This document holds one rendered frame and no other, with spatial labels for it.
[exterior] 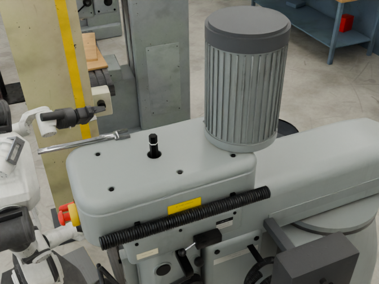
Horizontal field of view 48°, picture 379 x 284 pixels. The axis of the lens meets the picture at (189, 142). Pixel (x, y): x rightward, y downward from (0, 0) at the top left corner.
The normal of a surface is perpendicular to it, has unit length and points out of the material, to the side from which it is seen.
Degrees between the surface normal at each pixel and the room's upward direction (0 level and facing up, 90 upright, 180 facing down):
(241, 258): 90
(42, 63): 90
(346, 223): 0
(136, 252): 90
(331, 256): 0
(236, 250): 90
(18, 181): 35
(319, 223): 0
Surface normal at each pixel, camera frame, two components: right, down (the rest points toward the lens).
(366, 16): -0.92, 0.24
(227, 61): -0.51, 0.51
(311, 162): -0.02, -0.80
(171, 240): 0.38, 0.54
